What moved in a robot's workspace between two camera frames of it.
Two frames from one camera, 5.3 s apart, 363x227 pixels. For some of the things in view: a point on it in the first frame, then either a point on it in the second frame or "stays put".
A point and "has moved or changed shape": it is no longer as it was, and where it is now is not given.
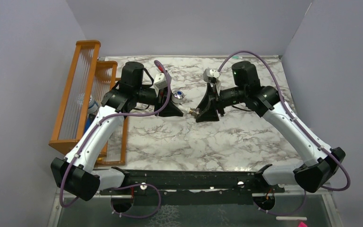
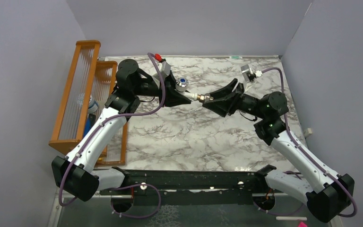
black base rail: [175, 187] stays put
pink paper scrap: [302, 224] stays put
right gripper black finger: [208, 110] -> [225, 91]
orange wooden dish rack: [88, 81] stays put
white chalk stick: [291, 218] stays put
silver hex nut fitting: [194, 111] has moved or changed shape
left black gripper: [171, 109] -> [172, 97]
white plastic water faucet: [177, 98] has moved or changed shape
